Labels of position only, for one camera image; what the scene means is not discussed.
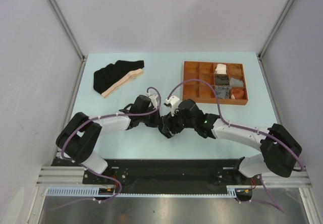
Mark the aluminium frame post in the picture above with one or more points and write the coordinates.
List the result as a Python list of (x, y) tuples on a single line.
[(53, 4), (277, 25)]

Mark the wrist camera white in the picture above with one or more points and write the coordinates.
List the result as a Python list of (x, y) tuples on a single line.
[(154, 99), (173, 103)]

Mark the aluminium front rail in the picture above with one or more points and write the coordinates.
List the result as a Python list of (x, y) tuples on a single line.
[(73, 176)]

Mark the black underwear beige waistband front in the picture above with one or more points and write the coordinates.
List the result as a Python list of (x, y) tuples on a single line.
[(170, 125)]

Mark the right aluminium frame post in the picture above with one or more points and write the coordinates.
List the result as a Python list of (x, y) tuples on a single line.
[(277, 25)]

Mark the black underwear beige waistband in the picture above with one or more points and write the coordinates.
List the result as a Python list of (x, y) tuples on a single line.
[(113, 76), (170, 125)]

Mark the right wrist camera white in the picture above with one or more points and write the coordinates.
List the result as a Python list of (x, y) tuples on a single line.
[(173, 103)]

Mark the orange rolled cloth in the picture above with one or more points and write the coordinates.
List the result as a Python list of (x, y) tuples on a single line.
[(237, 93)]

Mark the dark grey rolled cloth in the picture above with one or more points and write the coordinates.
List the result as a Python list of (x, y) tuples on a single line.
[(221, 80)]

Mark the grey striped boxer underwear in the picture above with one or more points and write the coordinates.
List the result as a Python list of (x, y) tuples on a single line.
[(223, 91)]

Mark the wooden compartment tray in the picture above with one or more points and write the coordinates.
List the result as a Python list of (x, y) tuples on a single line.
[(201, 87)]

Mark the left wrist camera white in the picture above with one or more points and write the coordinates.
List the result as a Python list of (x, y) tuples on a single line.
[(154, 99)]

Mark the black underwear beige waistband back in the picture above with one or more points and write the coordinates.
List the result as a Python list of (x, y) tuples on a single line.
[(113, 76)]

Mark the white rolled cloth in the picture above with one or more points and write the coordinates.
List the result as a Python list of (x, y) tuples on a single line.
[(221, 69)]

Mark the light grey rolled cloth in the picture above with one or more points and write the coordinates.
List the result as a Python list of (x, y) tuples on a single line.
[(236, 82)]

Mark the white slotted cable duct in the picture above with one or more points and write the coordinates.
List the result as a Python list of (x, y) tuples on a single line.
[(102, 193)]

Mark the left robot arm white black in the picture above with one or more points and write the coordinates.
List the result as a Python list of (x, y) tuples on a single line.
[(79, 137)]

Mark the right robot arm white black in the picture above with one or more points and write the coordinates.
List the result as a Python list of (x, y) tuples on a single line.
[(278, 150)]

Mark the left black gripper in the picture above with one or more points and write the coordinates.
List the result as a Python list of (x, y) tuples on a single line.
[(156, 121)]

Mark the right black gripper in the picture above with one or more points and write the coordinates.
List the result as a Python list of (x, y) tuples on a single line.
[(177, 112)]

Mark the left aluminium frame post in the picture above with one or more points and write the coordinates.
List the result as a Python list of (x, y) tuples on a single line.
[(53, 4)]

